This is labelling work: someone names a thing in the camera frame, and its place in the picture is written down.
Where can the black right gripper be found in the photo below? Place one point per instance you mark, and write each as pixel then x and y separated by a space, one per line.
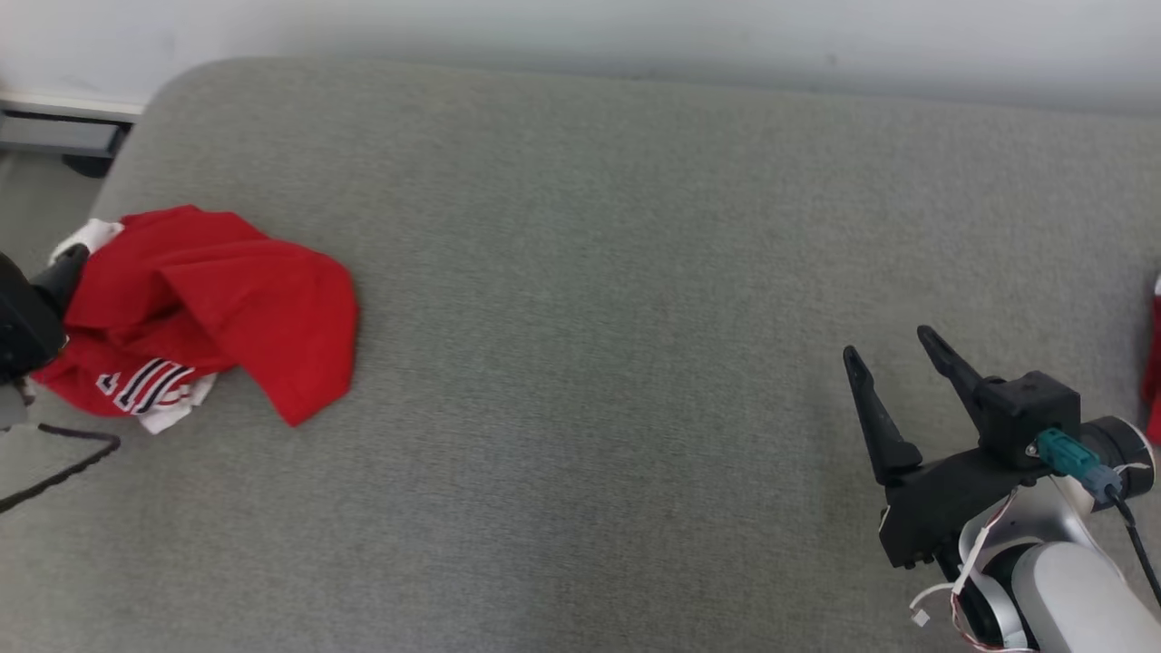
pixel 943 508

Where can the red jersey with white trim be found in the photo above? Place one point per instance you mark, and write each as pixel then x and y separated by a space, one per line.
pixel 227 290

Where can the red shorts with white stripe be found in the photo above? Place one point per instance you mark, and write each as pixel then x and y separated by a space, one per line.
pixel 1154 381

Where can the black caster wheel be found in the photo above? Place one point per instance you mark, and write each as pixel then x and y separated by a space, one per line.
pixel 86 166

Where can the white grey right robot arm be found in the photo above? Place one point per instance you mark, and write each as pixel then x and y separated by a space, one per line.
pixel 1070 599

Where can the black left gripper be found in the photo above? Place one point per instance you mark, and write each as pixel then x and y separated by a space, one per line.
pixel 23 331

